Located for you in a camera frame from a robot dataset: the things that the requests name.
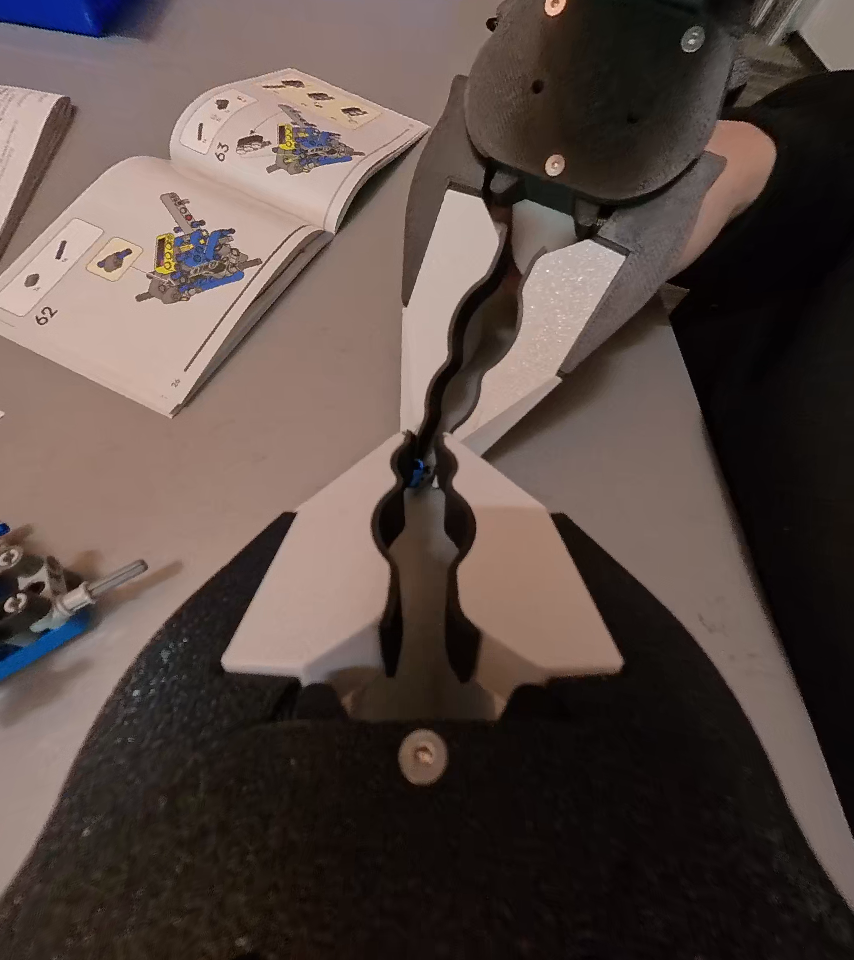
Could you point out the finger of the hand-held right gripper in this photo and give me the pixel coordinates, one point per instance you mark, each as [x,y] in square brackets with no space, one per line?
[569,300]
[434,247]

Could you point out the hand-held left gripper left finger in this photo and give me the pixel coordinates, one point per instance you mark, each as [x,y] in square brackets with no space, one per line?
[314,600]

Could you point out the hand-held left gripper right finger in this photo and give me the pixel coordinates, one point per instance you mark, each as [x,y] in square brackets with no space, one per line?
[532,600]

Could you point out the small blue lego pin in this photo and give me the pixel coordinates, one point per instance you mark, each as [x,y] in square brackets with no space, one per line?
[418,474]

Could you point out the open lego instruction booklet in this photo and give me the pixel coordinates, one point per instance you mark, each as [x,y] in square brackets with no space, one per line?
[134,247]

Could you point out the person's right hand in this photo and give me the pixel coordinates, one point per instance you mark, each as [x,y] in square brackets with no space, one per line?
[741,180]

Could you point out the person's dark clothing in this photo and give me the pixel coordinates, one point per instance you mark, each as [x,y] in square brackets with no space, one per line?
[809,450]

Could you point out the blue plastic box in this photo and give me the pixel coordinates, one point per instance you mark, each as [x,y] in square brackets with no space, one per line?
[82,15]

